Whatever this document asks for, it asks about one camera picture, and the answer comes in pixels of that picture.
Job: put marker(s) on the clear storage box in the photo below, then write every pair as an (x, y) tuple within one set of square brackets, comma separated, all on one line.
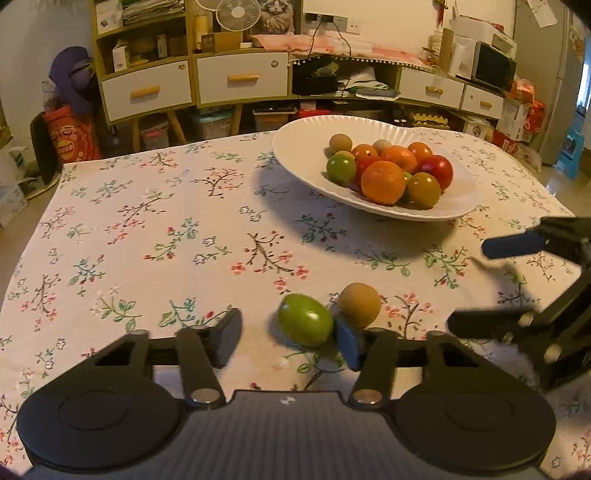
[(212, 125), (272, 119), (154, 133)]

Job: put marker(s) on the white ribbed plate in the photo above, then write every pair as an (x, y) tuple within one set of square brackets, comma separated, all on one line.
[(300, 147)]

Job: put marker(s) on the black folding chair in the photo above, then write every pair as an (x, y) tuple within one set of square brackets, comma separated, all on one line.
[(44, 147)]

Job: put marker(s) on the red gift boxes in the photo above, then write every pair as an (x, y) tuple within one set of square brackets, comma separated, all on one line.
[(508, 141)]

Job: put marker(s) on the white desk fan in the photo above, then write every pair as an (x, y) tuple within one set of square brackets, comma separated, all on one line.
[(238, 14), (207, 3)]

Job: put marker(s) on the large orange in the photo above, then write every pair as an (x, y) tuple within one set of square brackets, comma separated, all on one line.
[(399, 158)]

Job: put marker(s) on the yellow egg cartons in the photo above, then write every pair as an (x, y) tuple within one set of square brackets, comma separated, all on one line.
[(429, 121)]

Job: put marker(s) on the white plastic bag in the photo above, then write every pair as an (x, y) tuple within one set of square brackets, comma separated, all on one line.
[(14, 184)]

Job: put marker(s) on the low wooden sideboard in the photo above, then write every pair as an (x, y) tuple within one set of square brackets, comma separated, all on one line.
[(406, 76)]

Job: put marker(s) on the wooden shelf cabinet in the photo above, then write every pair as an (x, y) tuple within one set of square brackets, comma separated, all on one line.
[(191, 46)]

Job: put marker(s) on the small orange tomato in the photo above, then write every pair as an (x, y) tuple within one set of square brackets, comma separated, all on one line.
[(420, 150)]

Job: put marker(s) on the yellowish jujube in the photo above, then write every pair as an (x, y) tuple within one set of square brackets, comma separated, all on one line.
[(381, 146), (360, 304)]

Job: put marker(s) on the red box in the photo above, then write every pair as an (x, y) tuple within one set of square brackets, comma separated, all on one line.
[(314, 113)]

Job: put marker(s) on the white wall socket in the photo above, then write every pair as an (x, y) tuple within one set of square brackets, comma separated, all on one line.
[(318, 18), (347, 25)]

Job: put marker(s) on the small red tomato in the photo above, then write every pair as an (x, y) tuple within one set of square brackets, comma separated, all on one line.
[(364, 164)]

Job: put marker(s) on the purple plush toy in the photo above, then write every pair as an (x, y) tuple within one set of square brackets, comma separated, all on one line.
[(71, 78)]

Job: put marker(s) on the large red tomato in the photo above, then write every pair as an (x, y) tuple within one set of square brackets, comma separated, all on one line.
[(437, 171)]

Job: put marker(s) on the stack of papers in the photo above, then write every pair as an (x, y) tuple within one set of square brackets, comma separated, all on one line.
[(150, 10)]

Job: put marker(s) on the white appliance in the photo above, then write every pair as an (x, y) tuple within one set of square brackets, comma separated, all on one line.
[(463, 57)]

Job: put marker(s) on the black box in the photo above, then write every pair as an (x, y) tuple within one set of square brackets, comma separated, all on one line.
[(314, 84)]

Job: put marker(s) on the grey refrigerator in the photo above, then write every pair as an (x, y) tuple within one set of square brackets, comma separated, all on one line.
[(558, 69)]

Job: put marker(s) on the large orange tomato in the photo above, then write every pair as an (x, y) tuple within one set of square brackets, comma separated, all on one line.
[(364, 151)]

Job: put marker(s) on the cat picture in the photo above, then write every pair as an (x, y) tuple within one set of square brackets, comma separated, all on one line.
[(277, 16)]

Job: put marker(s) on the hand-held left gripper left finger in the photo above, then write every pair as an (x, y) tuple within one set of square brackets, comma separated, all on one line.
[(226, 339)]

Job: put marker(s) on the white printed box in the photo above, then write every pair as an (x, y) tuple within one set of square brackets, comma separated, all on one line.
[(475, 129)]

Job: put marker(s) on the pink cloth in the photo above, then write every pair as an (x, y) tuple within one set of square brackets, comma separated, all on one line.
[(364, 48)]

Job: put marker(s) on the small orange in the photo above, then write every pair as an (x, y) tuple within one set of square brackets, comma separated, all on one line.
[(383, 182)]

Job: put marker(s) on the floral tablecloth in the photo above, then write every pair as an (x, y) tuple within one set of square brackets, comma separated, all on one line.
[(138, 230)]

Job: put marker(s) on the orange printed bag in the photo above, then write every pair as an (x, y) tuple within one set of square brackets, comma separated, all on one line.
[(69, 134)]

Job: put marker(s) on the white carton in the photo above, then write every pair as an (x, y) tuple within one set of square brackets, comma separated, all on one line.
[(512, 117)]

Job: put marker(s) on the black microwave oven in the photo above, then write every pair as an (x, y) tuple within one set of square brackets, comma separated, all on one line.
[(493, 69)]

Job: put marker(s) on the blue plastic stool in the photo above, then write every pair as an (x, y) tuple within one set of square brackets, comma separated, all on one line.
[(575, 152)]

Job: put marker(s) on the green lime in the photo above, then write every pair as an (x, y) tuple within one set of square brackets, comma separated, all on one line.
[(340, 168)]

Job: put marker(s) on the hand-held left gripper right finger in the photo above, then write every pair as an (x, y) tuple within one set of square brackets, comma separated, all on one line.
[(351, 346)]

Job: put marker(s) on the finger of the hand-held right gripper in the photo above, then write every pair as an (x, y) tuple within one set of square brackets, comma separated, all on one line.
[(512, 245), (480, 324)]

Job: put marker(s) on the brown green jujube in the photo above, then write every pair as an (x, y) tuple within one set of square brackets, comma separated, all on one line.
[(423, 190)]

